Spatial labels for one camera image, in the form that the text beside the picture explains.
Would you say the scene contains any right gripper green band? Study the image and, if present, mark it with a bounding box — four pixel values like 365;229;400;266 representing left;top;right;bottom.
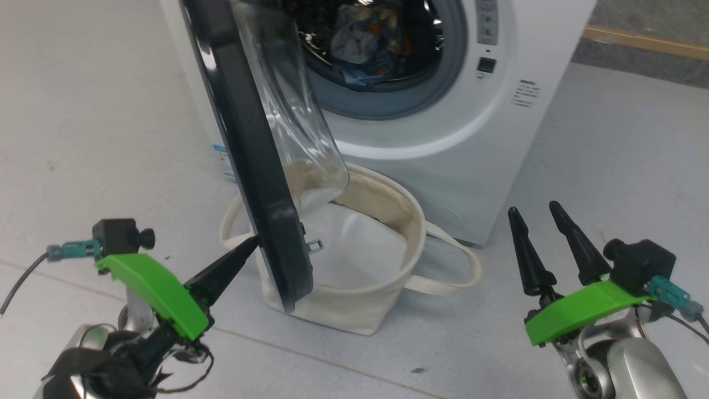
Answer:
507;201;654;347

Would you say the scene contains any blue energy label sticker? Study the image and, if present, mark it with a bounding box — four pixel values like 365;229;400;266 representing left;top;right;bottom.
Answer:
212;144;236;182

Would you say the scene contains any camera cable teal plug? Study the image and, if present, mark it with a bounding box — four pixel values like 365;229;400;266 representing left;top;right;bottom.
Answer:
648;275;709;339
0;239;100;316

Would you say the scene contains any black-rimmed glass washer door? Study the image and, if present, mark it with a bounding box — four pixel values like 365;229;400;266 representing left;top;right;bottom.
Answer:
178;0;351;314

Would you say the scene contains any white cloth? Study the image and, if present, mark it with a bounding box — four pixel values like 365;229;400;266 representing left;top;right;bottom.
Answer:
302;202;408;289

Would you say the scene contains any cream canvas laundry basket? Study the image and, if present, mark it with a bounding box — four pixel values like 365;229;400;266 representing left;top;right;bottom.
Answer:
220;162;482;336

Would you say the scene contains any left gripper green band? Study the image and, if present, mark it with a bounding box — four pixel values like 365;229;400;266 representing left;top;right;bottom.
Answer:
95;235;260;341

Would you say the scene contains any white front-load washing machine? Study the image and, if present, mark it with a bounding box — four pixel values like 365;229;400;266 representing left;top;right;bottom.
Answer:
158;0;599;247

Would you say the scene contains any left camera cable teal plug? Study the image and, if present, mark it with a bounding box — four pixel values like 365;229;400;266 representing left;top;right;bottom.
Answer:
0;239;100;316

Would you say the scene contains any right camera cable teal plug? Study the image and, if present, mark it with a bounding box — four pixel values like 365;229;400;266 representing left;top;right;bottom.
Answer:
648;275;709;339

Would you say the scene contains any wooden baseboard strip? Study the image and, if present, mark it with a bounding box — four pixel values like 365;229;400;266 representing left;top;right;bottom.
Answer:
582;25;709;62

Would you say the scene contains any grey warning label sticker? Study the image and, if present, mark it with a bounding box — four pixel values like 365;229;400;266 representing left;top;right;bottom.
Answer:
475;0;499;45

